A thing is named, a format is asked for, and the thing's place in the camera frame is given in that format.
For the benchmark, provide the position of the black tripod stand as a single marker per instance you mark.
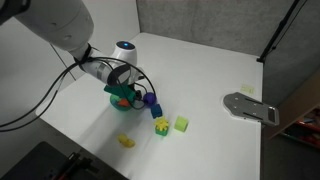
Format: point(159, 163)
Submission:
point(282, 29)

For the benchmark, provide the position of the dark green cube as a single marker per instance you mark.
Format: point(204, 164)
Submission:
point(162, 133)

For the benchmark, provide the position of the lime green cube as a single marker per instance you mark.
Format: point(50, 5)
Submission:
point(181, 124)

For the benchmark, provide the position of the wooden shelf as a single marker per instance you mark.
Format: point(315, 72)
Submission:
point(297, 105)

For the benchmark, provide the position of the black equipment at bottom left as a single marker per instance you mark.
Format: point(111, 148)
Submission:
point(45, 162)

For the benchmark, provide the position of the grey metal mounting plate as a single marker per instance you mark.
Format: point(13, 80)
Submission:
point(240, 105)

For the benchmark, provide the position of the yellow sticky note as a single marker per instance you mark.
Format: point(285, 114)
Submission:
point(247, 89)

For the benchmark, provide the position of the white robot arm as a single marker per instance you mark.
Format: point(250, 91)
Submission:
point(68, 25)

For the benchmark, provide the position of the orange toy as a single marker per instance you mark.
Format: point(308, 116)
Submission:
point(124, 103)

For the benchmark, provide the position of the blue cube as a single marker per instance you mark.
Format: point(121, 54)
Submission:
point(156, 111)

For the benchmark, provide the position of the green bowl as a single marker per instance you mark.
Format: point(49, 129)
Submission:
point(114, 102)

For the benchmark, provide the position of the yellow duck toy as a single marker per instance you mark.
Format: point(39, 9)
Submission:
point(125, 141)

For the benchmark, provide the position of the yellow spiky star toy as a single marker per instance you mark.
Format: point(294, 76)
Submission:
point(161, 123)

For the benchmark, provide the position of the purple spiky ball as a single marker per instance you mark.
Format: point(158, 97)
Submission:
point(149, 98)

